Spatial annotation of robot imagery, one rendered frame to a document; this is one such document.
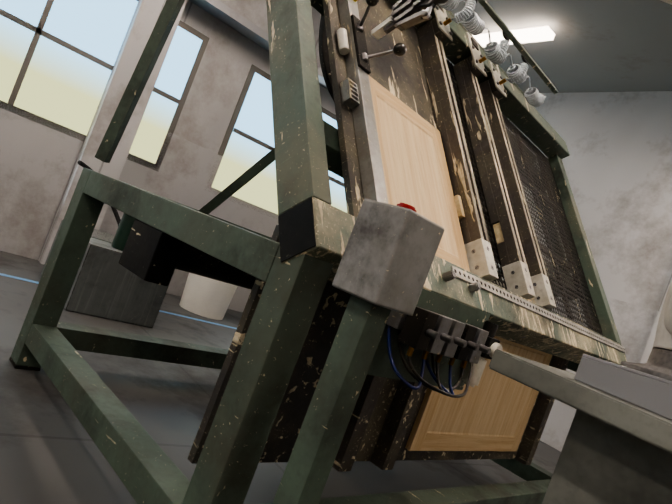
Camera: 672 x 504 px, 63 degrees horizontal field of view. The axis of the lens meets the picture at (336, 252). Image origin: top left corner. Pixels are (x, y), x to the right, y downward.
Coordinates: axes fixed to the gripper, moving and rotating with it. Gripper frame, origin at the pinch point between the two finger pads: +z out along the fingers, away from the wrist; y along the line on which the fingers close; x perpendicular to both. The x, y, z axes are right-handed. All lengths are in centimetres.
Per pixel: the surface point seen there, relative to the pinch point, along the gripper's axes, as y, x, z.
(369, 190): 44.5, 1.9, 13.5
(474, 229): 41, 52, 10
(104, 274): -17, 38, 228
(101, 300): -4, 42, 237
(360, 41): -6.0, 3.8, 10.6
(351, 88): 13.4, -1.2, 12.6
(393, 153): 25.5, 17.5, 14.0
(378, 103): 9.2, 13.7, 14.0
